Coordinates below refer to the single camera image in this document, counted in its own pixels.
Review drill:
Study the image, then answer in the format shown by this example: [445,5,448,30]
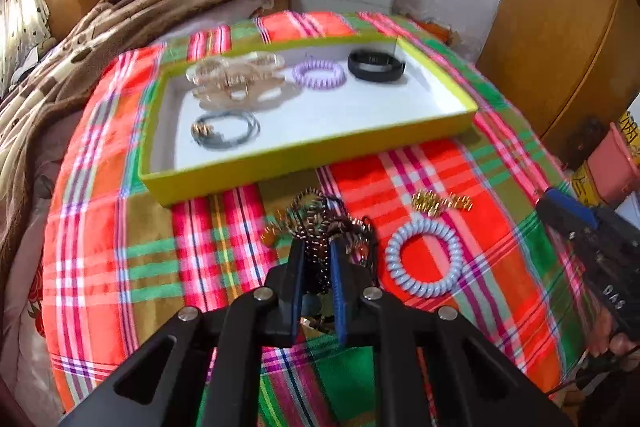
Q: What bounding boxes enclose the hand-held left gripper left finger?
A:
[57,237,307,427]

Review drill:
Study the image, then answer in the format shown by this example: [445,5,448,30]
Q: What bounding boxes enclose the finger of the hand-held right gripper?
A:
[534,196,601,264]
[545,188,602,231]

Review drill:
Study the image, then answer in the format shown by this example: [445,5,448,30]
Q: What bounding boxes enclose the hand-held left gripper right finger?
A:
[327,239,576,427]

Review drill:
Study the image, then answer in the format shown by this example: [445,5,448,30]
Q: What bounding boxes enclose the black beaded necklace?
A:
[262,188,378,333]

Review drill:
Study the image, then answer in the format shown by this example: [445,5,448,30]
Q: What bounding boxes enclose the light blue spiral hair tie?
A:
[384,216,465,300]

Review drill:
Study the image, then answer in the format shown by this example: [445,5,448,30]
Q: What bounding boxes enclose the gold chain bracelet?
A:
[411,189,475,219]

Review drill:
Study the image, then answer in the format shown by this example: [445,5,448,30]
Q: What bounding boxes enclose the yellow-green shallow cardboard box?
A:
[139,31,480,208]

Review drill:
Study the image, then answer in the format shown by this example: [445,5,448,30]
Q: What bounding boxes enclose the grey hair elastics gold beads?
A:
[190,109,262,152]

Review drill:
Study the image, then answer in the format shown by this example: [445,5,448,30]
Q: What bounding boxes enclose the purple spiral hair tie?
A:
[291,59,347,90]

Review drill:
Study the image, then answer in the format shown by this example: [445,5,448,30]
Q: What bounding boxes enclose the clear pink hair claw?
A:
[186,51,287,110]

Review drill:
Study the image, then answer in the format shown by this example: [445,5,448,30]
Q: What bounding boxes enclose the black wristband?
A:
[347,48,407,82]

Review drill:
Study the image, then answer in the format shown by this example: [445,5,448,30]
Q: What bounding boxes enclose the person's right hand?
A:
[587,329,640,370]

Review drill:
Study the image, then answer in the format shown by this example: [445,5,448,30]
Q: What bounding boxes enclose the yellow carton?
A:
[570,159,608,208]

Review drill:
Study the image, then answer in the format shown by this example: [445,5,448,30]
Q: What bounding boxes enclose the pink plastic bucket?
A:
[585,122,640,202]

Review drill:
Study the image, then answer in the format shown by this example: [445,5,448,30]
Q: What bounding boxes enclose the red green plaid cloth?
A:
[42,9,593,427]

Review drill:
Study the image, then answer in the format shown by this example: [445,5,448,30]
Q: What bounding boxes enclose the large wooden wardrobe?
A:
[475,0,640,158]

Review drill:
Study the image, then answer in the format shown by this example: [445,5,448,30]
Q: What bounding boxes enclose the orange box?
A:
[420,19,461,50]

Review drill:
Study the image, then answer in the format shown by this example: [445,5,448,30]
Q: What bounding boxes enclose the floral bed sheet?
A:
[0,147,66,408]

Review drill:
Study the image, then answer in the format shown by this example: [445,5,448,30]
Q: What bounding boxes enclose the brown patterned blanket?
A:
[0,0,293,258]

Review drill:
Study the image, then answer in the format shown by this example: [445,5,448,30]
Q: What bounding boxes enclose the dotted curtain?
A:
[0,0,51,52]

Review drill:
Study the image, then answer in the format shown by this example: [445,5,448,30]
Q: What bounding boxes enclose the black cable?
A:
[547,354,640,400]

